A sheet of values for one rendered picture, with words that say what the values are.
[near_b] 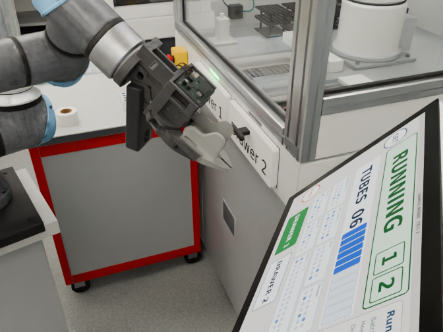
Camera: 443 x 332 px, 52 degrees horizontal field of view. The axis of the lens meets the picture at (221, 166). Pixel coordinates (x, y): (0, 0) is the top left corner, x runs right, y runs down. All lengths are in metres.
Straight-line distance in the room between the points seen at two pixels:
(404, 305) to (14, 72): 0.58
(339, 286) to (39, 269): 0.94
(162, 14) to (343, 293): 1.83
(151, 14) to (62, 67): 1.45
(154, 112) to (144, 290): 1.40
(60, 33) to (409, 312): 0.55
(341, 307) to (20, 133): 0.86
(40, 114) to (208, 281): 1.12
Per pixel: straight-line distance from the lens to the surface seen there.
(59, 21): 0.68
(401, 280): 0.45
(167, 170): 1.68
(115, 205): 1.72
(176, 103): 0.62
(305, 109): 0.92
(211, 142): 0.65
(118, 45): 0.65
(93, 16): 0.66
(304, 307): 0.53
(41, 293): 1.36
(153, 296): 1.96
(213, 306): 1.90
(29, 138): 1.15
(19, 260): 1.26
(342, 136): 1.01
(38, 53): 0.73
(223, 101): 1.33
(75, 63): 0.74
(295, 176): 1.01
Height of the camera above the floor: 1.48
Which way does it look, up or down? 34 degrees down
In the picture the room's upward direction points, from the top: straight up
